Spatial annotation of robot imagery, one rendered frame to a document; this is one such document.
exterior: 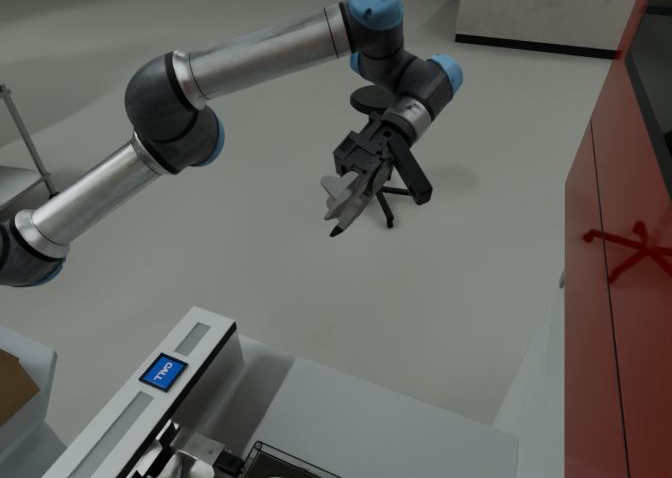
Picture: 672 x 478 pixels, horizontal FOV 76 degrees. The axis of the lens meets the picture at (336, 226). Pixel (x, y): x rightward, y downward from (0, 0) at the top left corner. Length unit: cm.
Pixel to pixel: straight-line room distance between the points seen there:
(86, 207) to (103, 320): 144
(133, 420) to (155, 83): 51
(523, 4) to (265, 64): 547
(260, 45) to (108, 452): 63
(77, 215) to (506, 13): 562
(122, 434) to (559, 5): 585
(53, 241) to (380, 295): 155
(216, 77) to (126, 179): 29
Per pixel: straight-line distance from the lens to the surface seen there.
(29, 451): 118
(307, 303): 213
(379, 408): 88
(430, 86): 77
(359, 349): 196
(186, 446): 79
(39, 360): 112
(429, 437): 87
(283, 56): 70
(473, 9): 612
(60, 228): 96
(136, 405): 79
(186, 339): 84
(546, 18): 609
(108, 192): 91
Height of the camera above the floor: 159
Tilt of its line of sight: 38 degrees down
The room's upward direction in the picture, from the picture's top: straight up
